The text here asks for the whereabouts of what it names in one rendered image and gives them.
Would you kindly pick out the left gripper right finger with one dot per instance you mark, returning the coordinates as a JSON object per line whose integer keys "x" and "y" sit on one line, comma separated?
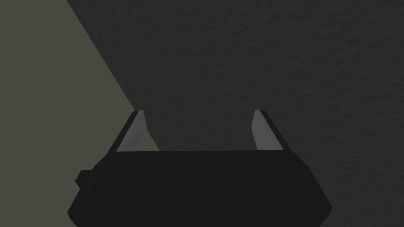
{"x": 266, "y": 135}

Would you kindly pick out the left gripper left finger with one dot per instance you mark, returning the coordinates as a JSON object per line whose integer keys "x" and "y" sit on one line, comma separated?
{"x": 132, "y": 135}

